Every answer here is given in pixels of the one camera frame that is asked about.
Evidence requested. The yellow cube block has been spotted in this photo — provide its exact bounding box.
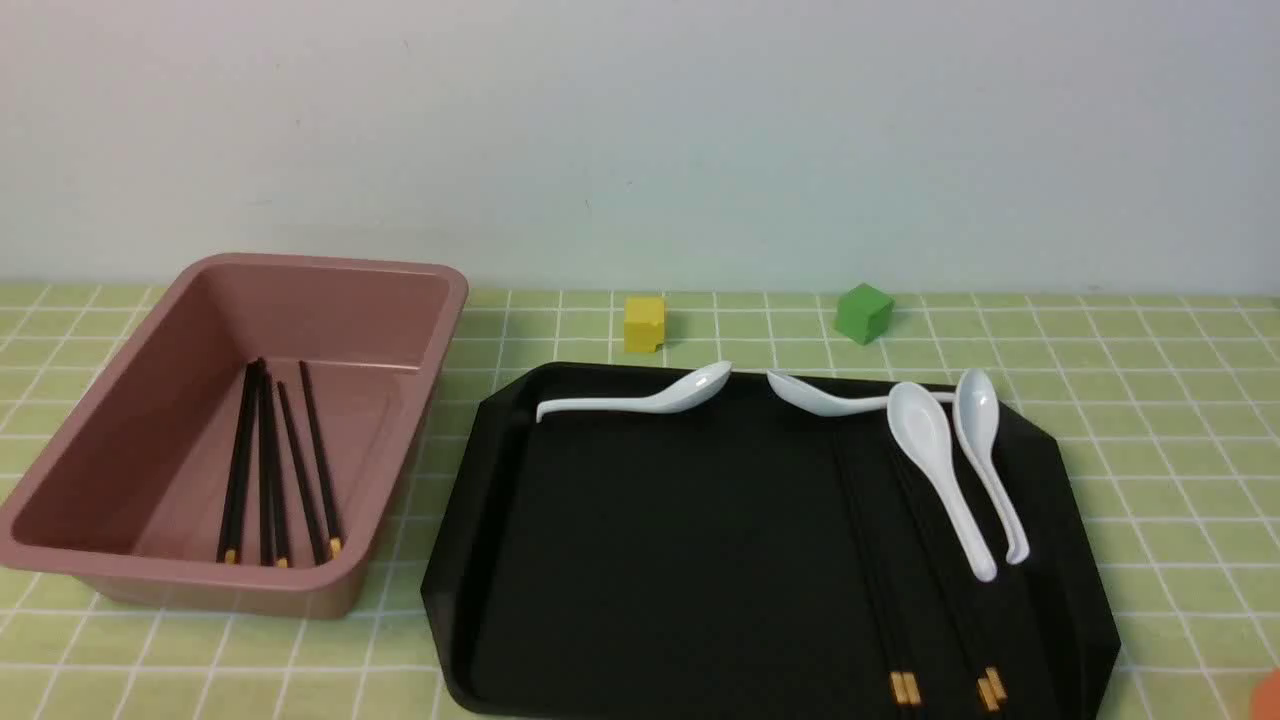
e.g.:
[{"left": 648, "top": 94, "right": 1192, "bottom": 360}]
[{"left": 623, "top": 296, "right": 666, "bottom": 354}]

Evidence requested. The white spoon far left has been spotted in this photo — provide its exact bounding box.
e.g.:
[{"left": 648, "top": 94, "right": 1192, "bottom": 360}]
[{"left": 535, "top": 361, "right": 733, "bottom": 423}]

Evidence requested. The white spoon back middle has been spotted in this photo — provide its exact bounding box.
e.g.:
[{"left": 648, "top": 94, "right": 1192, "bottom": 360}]
[{"left": 765, "top": 370, "right": 957, "bottom": 418}]

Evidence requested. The black plastic tray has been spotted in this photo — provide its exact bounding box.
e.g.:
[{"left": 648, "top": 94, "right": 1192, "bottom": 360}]
[{"left": 421, "top": 363, "right": 1123, "bottom": 719}]

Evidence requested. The green cube block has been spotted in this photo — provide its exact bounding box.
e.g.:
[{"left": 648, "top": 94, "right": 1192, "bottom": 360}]
[{"left": 835, "top": 283, "right": 895, "bottom": 345}]

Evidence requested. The white spoon large front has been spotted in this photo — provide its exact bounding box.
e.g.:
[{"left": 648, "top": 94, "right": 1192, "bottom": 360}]
[{"left": 887, "top": 382, "right": 997, "bottom": 583}]

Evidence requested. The white spoon far right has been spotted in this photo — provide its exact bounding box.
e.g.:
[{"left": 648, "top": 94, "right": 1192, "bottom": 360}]
[{"left": 952, "top": 368, "right": 1030, "bottom": 566}]

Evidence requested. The black chopstick in bin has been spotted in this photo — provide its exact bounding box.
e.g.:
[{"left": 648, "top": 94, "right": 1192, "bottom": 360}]
[
  {"left": 218, "top": 357, "right": 265, "bottom": 565},
  {"left": 298, "top": 360, "right": 344, "bottom": 560},
  {"left": 273, "top": 380, "right": 326, "bottom": 566},
  {"left": 253, "top": 359, "right": 276, "bottom": 568}
]

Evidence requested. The pink plastic bin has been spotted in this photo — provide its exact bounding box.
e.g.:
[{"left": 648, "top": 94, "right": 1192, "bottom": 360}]
[{"left": 1, "top": 254, "right": 467, "bottom": 619}]

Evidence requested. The orange object at edge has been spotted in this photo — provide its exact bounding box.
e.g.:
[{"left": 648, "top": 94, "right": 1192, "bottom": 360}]
[{"left": 1248, "top": 669, "right": 1280, "bottom": 720}]

